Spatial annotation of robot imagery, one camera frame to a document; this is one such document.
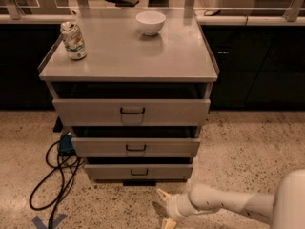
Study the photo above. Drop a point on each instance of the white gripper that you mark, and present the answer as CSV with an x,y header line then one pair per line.
x,y
172,206

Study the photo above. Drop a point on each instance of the grey bottom drawer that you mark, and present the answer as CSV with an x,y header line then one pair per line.
x,y
139,171

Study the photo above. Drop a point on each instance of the grey drawer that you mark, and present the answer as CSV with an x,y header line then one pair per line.
x,y
132,112
139,171
135,147

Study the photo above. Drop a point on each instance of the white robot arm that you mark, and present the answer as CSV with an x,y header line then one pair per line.
x,y
283,210

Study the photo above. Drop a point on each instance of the grey middle drawer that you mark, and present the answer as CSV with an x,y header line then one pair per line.
x,y
135,147

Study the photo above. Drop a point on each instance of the grey drawer cabinet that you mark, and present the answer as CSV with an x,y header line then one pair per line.
x,y
124,63

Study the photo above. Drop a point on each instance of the grey top drawer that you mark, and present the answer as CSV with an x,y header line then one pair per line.
x,y
132,112

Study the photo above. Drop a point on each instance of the blue power box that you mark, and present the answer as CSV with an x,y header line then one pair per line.
x,y
65,145

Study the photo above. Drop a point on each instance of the white bowl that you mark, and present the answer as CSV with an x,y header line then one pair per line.
x,y
150,22

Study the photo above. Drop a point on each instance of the crushed drink can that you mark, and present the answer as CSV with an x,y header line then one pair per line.
x,y
73,40

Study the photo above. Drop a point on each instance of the black chair armrest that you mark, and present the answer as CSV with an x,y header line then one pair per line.
x,y
124,3

